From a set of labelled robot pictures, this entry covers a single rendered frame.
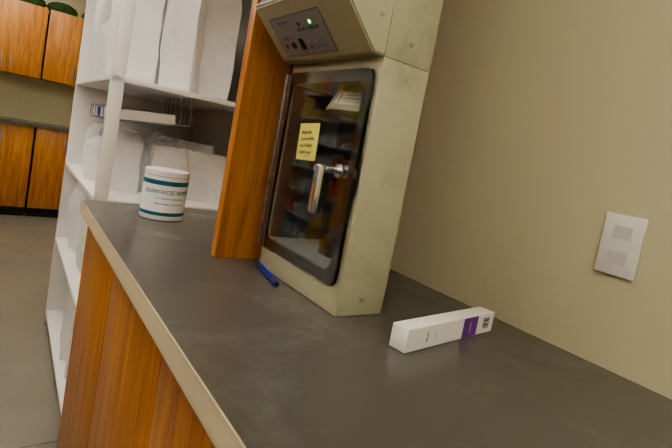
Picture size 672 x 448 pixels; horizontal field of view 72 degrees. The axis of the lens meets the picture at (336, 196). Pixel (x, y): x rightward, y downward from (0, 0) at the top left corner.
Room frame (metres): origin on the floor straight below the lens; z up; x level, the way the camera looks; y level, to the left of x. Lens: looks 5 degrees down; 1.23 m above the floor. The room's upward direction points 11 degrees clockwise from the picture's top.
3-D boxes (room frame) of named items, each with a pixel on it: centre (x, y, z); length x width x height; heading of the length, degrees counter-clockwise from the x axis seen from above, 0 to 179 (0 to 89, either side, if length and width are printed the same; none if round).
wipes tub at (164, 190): (1.40, 0.52, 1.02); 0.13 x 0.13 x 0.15
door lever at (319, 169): (0.83, 0.02, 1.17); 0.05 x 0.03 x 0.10; 126
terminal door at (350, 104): (0.94, 0.06, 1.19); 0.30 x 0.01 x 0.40; 36
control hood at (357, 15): (0.91, 0.10, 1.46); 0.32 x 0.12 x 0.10; 36
